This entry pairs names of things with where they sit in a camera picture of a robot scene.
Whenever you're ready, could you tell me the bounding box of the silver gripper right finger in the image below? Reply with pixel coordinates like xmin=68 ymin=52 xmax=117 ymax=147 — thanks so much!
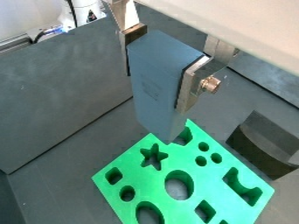
xmin=175 ymin=35 xmax=239 ymax=114

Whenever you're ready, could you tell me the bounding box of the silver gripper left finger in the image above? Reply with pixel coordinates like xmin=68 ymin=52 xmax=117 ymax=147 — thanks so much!
xmin=107 ymin=0 xmax=147 ymax=76

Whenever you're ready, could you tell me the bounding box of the dark blue rectangular block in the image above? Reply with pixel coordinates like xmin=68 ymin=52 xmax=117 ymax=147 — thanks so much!
xmin=127 ymin=31 xmax=203 ymax=144

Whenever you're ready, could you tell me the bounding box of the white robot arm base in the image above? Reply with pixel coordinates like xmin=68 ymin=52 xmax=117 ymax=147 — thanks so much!
xmin=26 ymin=0 xmax=107 ymax=44

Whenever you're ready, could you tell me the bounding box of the grey raised platform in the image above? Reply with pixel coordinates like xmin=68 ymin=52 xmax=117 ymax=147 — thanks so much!
xmin=0 ymin=17 xmax=132 ymax=174

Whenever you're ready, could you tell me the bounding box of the black block on table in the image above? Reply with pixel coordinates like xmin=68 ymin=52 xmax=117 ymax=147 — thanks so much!
xmin=227 ymin=111 xmax=299 ymax=180

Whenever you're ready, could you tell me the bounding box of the green shape sorter board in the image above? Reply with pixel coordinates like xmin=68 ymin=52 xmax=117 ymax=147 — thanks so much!
xmin=92 ymin=122 xmax=275 ymax=224

